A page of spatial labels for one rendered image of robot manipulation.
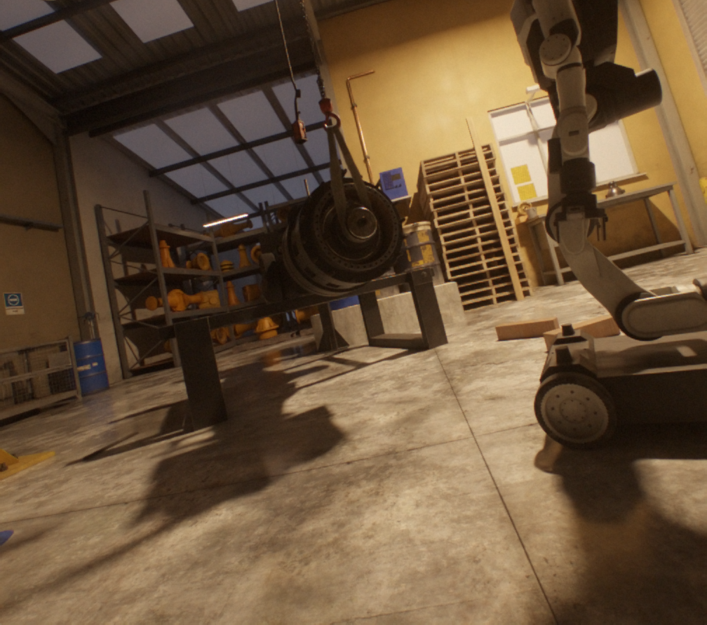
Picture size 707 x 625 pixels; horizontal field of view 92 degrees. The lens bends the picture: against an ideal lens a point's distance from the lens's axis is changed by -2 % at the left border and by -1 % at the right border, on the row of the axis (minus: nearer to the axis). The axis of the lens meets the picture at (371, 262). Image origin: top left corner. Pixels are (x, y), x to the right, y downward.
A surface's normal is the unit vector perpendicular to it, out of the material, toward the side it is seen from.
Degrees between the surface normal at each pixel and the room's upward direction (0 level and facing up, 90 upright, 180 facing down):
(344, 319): 90
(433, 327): 90
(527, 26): 143
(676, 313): 90
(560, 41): 90
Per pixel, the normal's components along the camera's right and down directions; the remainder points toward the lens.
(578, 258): -0.37, 0.45
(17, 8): 0.21, 0.93
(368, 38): -0.10, -0.07
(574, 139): -0.51, 0.05
